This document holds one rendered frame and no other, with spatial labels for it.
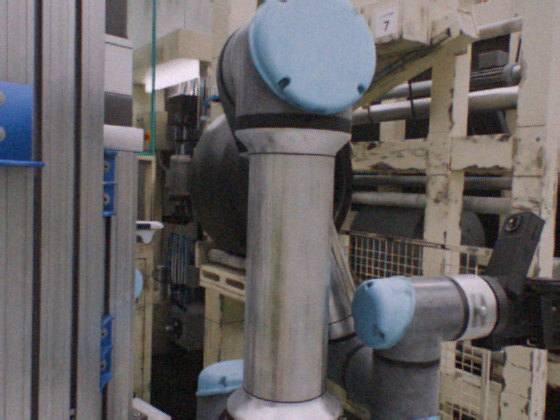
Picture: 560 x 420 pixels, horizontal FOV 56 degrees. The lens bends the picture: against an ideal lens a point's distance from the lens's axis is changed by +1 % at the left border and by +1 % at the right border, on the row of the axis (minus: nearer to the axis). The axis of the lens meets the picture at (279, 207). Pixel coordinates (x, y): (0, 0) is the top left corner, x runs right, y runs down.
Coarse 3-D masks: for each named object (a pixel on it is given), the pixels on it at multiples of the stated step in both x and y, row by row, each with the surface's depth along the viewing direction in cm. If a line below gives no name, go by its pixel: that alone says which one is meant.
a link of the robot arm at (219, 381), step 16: (208, 368) 66; (224, 368) 66; (240, 368) 65; (208, 384) 62; (224, 384) 61; (240, 384) 61; (208, 400) 62; (224, 400) 61; (208, 416) 61; (224, 416) 58
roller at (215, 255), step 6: (210, 252) 191; (216, 252) 188; (222, 252) 186; (228, 252) 185; (210, 258) 191; (216, 258) 187; (222, 258) 183; (228, 258) 180; (234, 258) 177; (240, 258) 175; (228, 264) 181; (234, 264) 177; (240, 264) 174
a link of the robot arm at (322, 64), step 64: (320, 0) 46; (256, 64) 45; (320, 64) 45; (256, 128) 47; (320, 128) 47; (256, 192) 50; (320, 192) 49; (256, 256) 50; (320, 256) 50; (256, 320) 50; (320, 320) 50; (256, 384) 50; (320, 384) 51
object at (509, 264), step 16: (512, 224) 66; (528, 224) 64; (512, 240) 65; (528, 240) 63; (496, 256) 66; (512, 256) 63; (528, 256) 63; (496, 272) 64; (512, 272) 62; (528, 272) 63; (512, 288) 62
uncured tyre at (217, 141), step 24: (216, 120) 178; (216, 144) 165; (192, 168) 174; (216, 168) 161; (240, 168) 159; (336, 168) 198; (192, 192) 175; (216, 192) 162; (240, 192) 160; (336, 192) 199; (216, 216) 166; (240, 216) 161; (336, 216) 184; (216, 240) 179; (240, 240) 165
